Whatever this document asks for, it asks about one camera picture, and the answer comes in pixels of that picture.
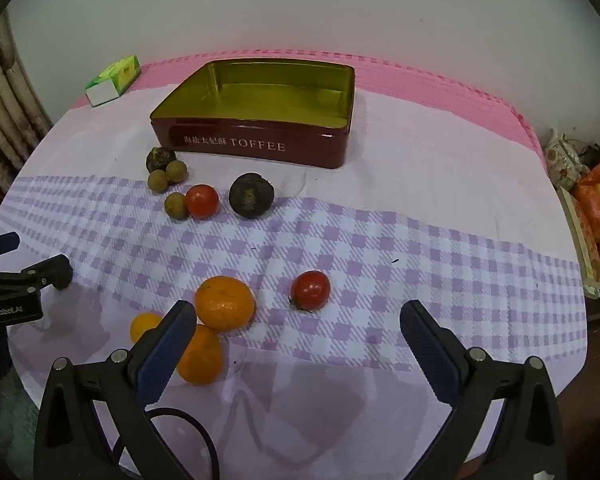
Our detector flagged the beige bamboo poles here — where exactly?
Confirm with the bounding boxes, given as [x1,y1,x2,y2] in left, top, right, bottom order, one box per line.
[0,25,53,196]

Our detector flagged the dark red tin box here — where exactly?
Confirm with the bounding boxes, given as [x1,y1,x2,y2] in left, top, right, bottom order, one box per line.
[149,58,357,170]

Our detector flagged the small orange mandarin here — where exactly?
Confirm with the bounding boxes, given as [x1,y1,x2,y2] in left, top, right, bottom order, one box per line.
[130,312,165,345]

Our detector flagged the pale wooden frame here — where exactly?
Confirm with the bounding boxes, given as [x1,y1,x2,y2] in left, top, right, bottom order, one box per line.
[555,187,600,301]

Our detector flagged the green tissue box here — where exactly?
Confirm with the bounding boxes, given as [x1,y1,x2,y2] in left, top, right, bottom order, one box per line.
[85,54,142,108]

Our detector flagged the pink striped cloth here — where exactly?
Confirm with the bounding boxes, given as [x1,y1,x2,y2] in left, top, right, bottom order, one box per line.
[72,50,548,171]

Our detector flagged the red cherry tomato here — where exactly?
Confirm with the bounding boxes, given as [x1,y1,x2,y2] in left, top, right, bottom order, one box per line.
[289,270,331,313]
[185,184,220,220]

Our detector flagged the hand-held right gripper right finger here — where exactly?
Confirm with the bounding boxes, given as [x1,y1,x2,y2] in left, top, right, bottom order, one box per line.
[399,300,568,480]

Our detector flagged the orange plastic bag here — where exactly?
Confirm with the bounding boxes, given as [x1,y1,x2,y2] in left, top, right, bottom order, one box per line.
[575,156,600,266]

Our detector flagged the large orange mandarin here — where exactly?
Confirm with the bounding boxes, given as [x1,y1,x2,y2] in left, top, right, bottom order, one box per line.
[195,275,257,332]
[176,325,226,386]

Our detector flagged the purple plaid tablecloth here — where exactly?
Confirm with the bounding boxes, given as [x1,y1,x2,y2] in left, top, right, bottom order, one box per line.
[0,87,588,476]

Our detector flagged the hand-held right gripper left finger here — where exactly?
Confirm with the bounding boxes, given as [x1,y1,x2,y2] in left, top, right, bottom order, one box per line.
[34,300,197,480]

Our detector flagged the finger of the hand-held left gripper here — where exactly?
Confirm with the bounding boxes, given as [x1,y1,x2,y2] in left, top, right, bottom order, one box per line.
[0,254,74,302]
[0,232,21,262]

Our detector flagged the large dark wrinkled fruit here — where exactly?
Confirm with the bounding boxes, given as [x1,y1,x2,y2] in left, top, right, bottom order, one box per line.
[229,172,276,219]

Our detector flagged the small dark wrinkled fruit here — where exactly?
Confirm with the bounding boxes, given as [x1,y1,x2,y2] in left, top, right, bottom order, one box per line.
[146,146,177,175]

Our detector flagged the black cable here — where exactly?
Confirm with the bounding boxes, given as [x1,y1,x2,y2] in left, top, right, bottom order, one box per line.
[112,407,221,480]

